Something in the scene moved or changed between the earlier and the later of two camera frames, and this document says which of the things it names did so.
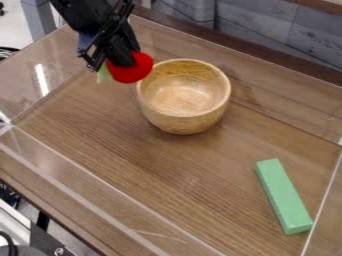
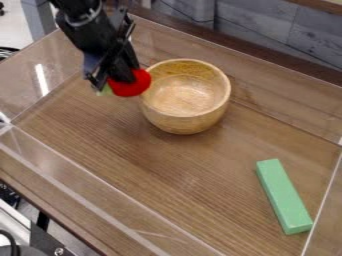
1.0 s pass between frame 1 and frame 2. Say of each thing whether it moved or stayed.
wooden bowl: stayed
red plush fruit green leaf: moved
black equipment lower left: stayed
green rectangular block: stayed
